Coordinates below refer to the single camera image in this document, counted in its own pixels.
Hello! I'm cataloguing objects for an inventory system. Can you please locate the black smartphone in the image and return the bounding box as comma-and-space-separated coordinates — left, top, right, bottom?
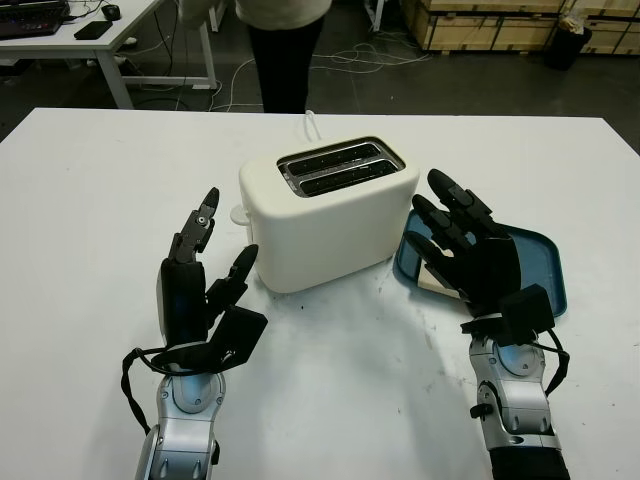
73, 20, 114, 42

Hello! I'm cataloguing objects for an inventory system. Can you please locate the white desk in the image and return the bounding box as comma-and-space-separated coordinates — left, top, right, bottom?
0, 0, 219, 110

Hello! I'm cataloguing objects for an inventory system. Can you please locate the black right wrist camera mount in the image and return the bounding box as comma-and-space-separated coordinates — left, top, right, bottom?
460, 283, 558, 347

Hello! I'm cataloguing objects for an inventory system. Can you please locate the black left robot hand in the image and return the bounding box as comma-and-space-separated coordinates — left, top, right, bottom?
156, 187, 260, 351

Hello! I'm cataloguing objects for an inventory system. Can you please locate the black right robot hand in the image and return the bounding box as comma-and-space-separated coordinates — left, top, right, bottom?
405, 168, 522, 320

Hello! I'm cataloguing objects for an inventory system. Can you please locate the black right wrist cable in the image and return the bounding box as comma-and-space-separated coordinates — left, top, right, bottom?
528, 327, 572, 397

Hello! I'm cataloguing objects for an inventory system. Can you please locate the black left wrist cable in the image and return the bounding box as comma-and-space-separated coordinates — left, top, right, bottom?
119, 346, 174, 437

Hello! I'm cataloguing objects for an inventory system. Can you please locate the blue plastic tray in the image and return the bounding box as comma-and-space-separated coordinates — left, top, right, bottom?
392, 207, 570, 319

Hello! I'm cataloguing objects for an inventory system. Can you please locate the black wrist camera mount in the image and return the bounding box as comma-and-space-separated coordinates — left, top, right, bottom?
460, 283, 558, 347
149, 305, 269, 375

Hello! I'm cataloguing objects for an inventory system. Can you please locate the wooden crate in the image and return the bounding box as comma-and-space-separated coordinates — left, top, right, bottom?
579, 0, 640, 56
401, 0, 566, 53

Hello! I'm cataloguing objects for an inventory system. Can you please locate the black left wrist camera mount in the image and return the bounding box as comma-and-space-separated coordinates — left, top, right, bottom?
149, 305, 269, 375

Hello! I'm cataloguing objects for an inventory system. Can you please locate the black laptop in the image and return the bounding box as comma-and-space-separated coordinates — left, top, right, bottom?
0, 0, 72, 42

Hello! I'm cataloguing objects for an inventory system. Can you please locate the white bread slice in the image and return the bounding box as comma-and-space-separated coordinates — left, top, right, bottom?
417, 248, 472, 303

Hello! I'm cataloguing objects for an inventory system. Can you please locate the white toaster power cord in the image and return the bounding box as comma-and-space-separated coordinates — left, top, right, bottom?
302, 110, 322, 144

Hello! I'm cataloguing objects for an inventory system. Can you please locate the white metal frame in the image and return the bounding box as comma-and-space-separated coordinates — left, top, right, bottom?
367, 0, 387, 32

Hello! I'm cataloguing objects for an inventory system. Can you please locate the person in white jacket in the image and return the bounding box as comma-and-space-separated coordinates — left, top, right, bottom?
179, 0, 327, 114

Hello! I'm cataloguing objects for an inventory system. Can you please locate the white floor cable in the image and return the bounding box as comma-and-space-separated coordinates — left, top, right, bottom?
208, 41, 432, 114

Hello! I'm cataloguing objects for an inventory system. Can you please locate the black trash bin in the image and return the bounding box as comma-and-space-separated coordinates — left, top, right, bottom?
543, 13, 594, 72

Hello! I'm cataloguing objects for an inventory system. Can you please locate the white two-slot toaster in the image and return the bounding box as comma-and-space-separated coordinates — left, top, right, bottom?
238, 135, 422, 295

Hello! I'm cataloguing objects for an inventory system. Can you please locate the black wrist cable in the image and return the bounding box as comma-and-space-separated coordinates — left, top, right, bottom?
119, 346, 174, 437
528, 327, 572, 397

